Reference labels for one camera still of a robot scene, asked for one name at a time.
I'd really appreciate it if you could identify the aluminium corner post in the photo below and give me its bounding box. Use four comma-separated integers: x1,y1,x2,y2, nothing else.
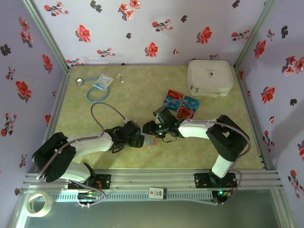
22,0,73,72
234,0,277,69

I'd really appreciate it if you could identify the blue stethoscope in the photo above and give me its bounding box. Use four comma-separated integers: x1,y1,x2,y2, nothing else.
75,73,125,104

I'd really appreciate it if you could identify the white blue surgical mask packet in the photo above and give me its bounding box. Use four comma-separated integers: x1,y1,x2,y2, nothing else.
93,73,114,91

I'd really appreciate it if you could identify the clear tape roll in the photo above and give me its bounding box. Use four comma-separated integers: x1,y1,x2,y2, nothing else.
25,191,54,218

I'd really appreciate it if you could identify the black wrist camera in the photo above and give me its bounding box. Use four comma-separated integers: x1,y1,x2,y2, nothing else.
123,120,141,138
154,106,178,126

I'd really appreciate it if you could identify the lilac left arm cable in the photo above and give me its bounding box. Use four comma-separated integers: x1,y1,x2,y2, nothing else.
35,102,127,209

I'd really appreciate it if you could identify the pile of red blue packets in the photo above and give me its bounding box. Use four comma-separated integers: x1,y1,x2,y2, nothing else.
162,88,202,120

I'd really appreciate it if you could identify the red white label tag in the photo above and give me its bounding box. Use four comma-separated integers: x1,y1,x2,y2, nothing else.
149,187,167,200

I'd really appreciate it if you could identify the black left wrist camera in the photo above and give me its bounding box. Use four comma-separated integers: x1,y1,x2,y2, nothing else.
123,120,141,138

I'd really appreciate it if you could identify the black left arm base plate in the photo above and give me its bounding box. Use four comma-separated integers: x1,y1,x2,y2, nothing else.
67,174,112,190

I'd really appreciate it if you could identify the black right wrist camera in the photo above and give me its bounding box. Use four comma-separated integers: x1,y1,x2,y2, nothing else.
154,106,178,126

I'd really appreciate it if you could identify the red credit card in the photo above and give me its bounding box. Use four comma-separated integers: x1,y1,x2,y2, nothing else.
165,89,184,101
177,106,196,120

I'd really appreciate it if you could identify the long aluminium base rail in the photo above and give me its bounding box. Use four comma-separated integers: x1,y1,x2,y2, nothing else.
22,168,283,193

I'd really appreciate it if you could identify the blue credit card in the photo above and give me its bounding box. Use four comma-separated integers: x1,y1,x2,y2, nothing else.
163,99,183,113
183,95,201,112

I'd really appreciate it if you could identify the aluminium side rail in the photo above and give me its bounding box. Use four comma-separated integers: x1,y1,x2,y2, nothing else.
38,66,75,171
234,66,271,171

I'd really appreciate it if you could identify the white slotted cable duct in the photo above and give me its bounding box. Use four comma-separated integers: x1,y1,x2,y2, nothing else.
51,191,213,202

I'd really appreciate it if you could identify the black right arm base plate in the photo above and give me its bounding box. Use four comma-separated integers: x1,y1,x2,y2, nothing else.
194,172,238,190

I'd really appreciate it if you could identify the white zipped medical pouch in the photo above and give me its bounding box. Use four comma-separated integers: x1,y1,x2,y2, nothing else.
186,59,235,98

